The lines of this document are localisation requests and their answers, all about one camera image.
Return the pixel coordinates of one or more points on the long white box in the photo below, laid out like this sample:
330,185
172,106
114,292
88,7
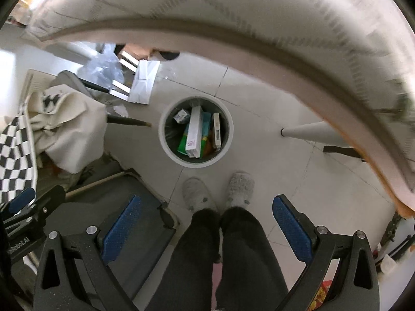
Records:
194,132

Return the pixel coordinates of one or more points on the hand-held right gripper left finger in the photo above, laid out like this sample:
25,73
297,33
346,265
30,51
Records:
121,230

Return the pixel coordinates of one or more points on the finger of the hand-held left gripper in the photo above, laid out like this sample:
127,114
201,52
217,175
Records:
22,197
50,197

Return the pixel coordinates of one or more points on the grey chair seat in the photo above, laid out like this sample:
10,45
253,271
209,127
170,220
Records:
97,196

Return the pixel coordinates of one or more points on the white paper bag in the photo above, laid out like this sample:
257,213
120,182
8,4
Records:
142,81

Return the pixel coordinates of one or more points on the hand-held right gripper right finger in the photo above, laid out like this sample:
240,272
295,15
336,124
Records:
291,230

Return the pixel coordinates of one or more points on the green and blue packet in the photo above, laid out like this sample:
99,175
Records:
181,145

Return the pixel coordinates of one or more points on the table with white legs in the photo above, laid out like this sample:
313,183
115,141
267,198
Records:
308,132

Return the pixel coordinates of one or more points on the clear plastic bag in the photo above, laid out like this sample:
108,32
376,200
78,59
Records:
103,68

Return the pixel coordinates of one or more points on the white round trash bin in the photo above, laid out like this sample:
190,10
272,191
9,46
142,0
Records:
171,155

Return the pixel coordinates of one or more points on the grey fluffy slipper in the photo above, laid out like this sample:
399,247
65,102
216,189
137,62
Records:
240,188
196,192

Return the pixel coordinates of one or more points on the beige cloth bag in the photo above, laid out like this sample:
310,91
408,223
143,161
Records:
74,129

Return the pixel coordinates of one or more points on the table with patterned cloth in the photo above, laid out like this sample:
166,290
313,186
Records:
227,13

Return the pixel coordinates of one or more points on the chrome legged chair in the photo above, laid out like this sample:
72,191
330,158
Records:
69,77

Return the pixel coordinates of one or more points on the red yellow box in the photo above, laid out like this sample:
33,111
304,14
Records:
322,294

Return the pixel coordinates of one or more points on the white box with yellow print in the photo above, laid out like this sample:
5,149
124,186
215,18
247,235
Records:
218,132

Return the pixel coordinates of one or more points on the small milk carton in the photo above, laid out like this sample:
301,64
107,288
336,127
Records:
181,116

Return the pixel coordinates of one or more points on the person's black pants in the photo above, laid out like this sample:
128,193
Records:
246,259

